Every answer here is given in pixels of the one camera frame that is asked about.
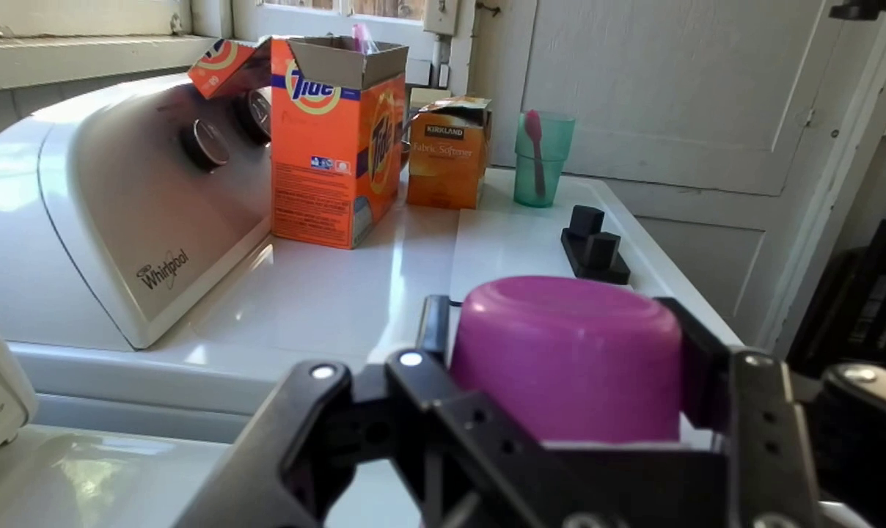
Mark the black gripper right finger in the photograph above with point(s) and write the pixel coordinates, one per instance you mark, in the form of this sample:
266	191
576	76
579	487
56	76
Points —
769	442

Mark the black block holder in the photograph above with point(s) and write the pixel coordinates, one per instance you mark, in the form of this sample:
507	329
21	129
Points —
593	244

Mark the dark dryer control knob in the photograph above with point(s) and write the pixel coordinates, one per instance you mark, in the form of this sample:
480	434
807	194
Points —
203	145
257	116

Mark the white window frame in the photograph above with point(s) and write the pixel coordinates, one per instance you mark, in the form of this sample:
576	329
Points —
93	49

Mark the white Amana washing machine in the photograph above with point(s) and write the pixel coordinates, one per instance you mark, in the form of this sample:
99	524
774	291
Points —
71	478

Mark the purple plastic cup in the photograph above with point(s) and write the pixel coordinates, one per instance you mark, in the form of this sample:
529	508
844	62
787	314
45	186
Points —
570	362

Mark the small orange cardboard box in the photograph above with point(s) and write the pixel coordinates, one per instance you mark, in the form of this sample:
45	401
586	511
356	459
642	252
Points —
447	157

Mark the black crate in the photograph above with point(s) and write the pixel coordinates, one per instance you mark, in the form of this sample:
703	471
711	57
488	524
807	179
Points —
857	294

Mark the teal translucent cup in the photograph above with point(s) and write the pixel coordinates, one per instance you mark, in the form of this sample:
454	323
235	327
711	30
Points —
557	164

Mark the white panelled door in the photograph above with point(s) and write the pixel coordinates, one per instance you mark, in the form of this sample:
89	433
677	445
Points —
678	97

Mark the white wall switch plate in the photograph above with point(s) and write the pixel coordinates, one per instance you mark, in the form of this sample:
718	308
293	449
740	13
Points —
442	15

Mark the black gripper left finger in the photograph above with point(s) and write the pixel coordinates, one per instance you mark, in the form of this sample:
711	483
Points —
298	442

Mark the orange Tide detergent box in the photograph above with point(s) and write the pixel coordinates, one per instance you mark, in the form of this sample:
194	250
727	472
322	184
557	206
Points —
329	157

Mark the pink plastic spoon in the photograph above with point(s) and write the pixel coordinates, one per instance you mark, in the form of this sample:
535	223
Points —
535	147

